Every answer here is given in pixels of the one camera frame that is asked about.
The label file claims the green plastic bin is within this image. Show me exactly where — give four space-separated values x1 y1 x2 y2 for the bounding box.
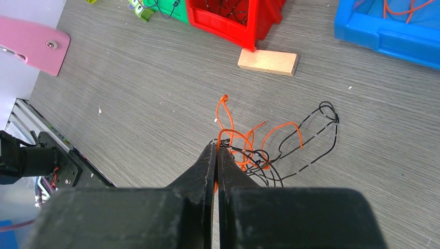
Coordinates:
141 0 189 24

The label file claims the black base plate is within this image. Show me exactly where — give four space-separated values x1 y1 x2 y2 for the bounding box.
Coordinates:
38 132 114 189

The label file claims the red plastic bin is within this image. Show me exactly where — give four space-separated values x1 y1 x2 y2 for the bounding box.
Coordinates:
186 0 286 52

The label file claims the pink stand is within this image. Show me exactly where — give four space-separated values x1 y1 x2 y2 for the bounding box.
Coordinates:
1 16 71 77

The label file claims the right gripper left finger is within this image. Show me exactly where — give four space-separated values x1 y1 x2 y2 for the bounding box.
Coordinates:
25 144 216 248

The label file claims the black cable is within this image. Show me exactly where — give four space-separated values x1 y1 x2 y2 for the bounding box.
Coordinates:
204 0 340 188

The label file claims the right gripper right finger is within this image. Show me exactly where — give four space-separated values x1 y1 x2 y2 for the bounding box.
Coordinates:
217 148 387 248

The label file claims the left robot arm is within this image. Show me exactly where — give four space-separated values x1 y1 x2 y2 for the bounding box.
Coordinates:
1 131 59 185

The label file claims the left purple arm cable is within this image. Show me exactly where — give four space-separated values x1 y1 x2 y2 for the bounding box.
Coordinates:
0 178 56 233

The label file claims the blue plastic bin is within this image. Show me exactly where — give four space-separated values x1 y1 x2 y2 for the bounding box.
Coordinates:
334 1 439 69

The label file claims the green owl toy tile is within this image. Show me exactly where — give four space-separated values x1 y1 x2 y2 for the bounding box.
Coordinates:
128 0 155 22

